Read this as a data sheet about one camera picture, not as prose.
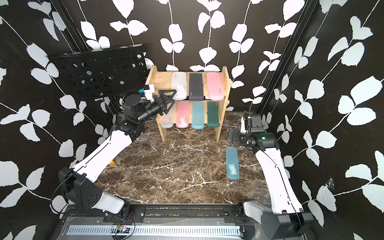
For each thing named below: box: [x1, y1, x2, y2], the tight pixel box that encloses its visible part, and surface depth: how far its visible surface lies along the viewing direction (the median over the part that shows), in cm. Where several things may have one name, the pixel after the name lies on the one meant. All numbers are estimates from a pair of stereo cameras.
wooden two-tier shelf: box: [145, 65, 232, 142], surface depth 80 cm
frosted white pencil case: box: [171, 72, 187, 101], surface depth 75 cm
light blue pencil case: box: [226, 147, 240, 180], surface depth 92 cm
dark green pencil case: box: [207, 101, 220, 128], surface depth 90 cm
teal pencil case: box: [192, 101, 205, 130], surface depth 92 cm
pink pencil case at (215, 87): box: [206, 72, 225, 101], surface depth 72 cm
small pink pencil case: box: [176, 100, 190, 128], surface depth 88 cm
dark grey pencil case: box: [189, 73, 204, 101], surface depth 73 cm
